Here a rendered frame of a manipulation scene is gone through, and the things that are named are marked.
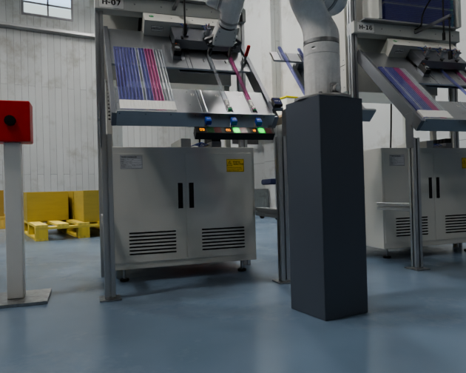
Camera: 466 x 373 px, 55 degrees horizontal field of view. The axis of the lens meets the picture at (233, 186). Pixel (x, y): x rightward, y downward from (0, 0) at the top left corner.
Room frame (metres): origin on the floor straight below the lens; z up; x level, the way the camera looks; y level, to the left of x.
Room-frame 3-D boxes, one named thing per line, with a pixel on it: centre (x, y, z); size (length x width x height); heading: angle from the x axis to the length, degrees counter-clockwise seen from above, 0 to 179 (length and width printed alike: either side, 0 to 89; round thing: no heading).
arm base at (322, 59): (1.51, -0.31, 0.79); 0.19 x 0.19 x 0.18
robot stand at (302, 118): (1.51, -0.31, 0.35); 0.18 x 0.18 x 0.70; 29
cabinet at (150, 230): (2.44, 0.32, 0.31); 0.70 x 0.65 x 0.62; 108
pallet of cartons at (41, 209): (4.65, 1.68, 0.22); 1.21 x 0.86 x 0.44; 28
